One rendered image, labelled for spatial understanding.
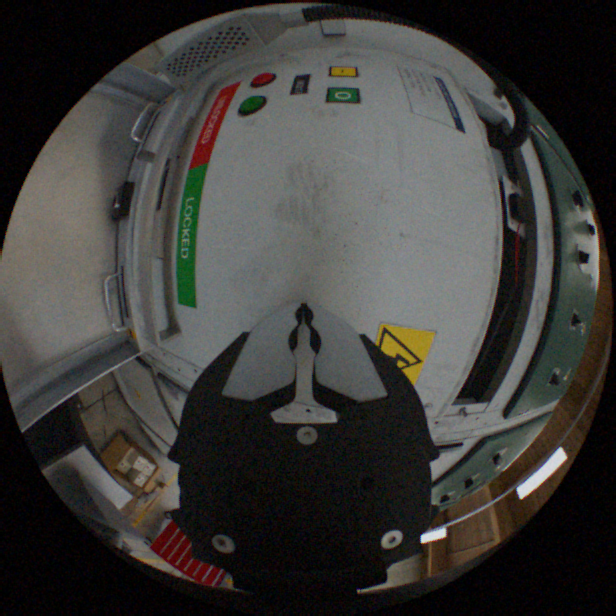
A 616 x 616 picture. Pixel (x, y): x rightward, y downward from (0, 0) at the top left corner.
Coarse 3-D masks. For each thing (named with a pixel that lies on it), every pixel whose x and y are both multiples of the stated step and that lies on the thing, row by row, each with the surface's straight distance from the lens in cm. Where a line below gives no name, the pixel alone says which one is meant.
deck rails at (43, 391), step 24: (120, 72) 52; (144, 72) 50; (120, 96) 53; (144, 96) 55; (120, 336) 44; (72, 360) 43; (96, 360) 43; (120, 360) 39; (24, 384) 45; (48, 384) 44; (72, 384) 40; (24, 408) 46; (48, 408) 39
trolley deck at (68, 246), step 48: (96, 96) 53; (48, 144) 47; (96, 144) 46; (48, 192) 43; (96, 192) 43; (48, 240) 41; (96, 240) 41; (0, 288) 43; (48, 288) 40; (96, 288) 41; (0, 336) 44; (48, 336) 42; (96, 336) 43
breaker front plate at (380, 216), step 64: (256, 64) 37; (320, 64) 30; (384, 64) 31; (192, 128) 30; (256, 128) 21; (320, 128) 18; (384, 128) 18; (448, 128) 22; (256, 192) 16; (320, 192) 14; (384, 192) 14; (448, 192) 17; (256, 256) 15; (320, 256) 13; (384, 256) 13; (448, 256) 15; (192, 320) 22; (256, 320) 16; (384, 320) 14; (448, 320) 16; (448, 384) 20
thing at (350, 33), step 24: (192, 24) 63; (312, 24) 52; (336, 24) 49; (360, 24) 51; (384, 24) 52; (168, 48) 67; (264, 48) 53; (288, 48) 52; (384, 48) 51; (408, 48) 52; (432, 48) 53; (216, 72) 58; (456, 72) 54; (480, 72) 57
